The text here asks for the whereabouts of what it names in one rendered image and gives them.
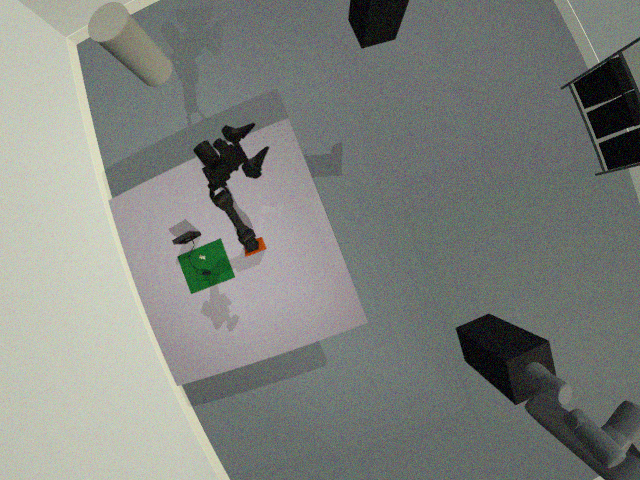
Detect green circuit board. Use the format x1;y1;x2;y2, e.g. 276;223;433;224
178;239;235;294

